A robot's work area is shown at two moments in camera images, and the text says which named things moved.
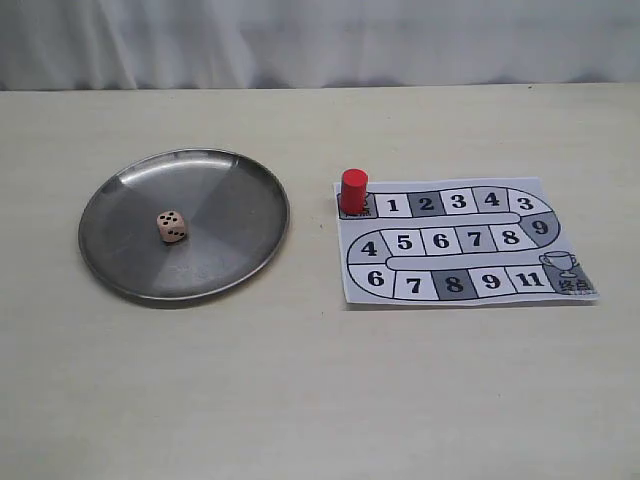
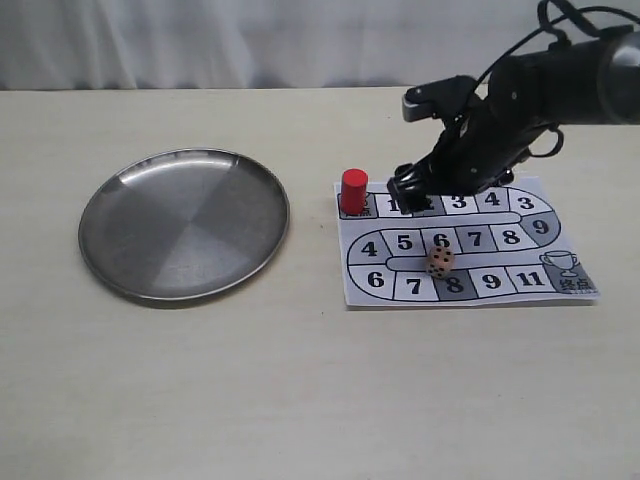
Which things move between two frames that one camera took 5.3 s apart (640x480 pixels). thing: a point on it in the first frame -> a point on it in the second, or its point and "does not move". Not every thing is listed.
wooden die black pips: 171,225 -> 439,261
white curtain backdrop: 165,45 does not move
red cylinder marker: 354,191 does not move
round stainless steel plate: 234,210 does not move
